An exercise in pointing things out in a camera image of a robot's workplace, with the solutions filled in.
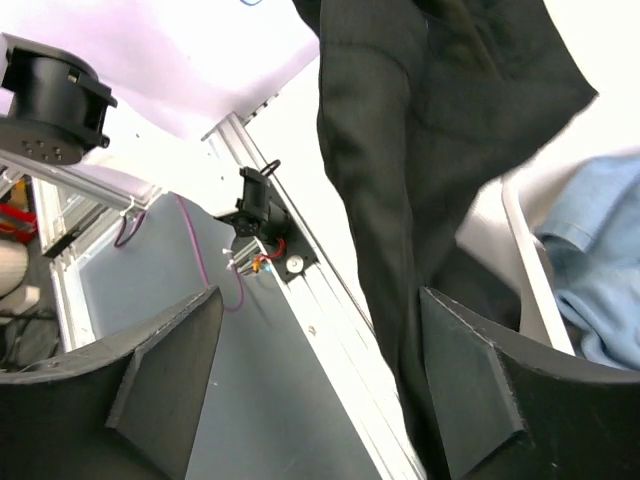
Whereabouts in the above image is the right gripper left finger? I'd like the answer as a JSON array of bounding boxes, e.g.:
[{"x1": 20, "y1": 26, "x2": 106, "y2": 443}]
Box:
[{"x1": 1, "y1": 287, "x2": 224, "y2": 480}]

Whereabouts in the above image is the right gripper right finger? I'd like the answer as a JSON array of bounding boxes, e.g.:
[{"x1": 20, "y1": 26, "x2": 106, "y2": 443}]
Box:
[{"x1": 420, "y1": 289, "x2": 639, "y2": 479}]

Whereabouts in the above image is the blue denim skirt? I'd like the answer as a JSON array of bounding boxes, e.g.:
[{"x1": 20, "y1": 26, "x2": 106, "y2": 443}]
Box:
[{"x1": 537, "y1": 156, "x2": 639, "y2": 370}]

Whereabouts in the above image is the black garment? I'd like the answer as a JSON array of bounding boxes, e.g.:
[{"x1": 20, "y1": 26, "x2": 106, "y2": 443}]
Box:
[{"x1": 295, "y1": 1, "x2": 595, "y2": 479}]

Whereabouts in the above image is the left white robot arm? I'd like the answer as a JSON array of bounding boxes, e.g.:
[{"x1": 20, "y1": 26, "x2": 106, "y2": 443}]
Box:
[{"x1": 1, "y1": 34, "x2": 292, "y2": 249}]

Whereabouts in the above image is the white plastic basket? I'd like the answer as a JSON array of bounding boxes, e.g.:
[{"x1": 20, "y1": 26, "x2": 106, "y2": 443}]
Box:
[{"x1": 459, "y1": 151, "x2": 639, "y2": 358}]

